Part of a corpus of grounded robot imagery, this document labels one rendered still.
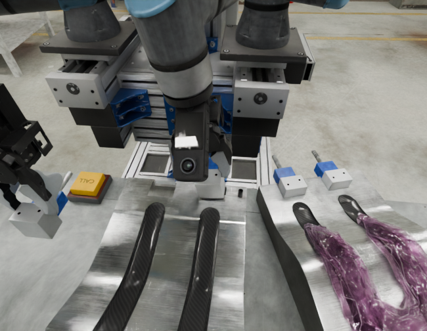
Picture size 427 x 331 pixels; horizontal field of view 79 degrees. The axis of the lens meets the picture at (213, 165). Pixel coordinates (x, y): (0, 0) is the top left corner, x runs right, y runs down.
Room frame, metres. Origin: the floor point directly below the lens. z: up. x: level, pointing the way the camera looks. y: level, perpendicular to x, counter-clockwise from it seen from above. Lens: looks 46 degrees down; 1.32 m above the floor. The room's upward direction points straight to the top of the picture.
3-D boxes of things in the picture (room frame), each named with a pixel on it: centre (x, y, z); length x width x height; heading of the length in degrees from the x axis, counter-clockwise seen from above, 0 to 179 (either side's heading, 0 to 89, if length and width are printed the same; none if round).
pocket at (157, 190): (0.34, 0.11, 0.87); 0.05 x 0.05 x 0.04; 84
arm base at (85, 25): (0.82, 0.35, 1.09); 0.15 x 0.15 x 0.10
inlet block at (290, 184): (0.41, -0.17, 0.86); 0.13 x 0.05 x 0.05; 11
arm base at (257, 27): (0.77, -0.14, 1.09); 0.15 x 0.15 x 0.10
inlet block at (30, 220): (0.29, 0.30, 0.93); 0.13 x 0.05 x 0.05; 174
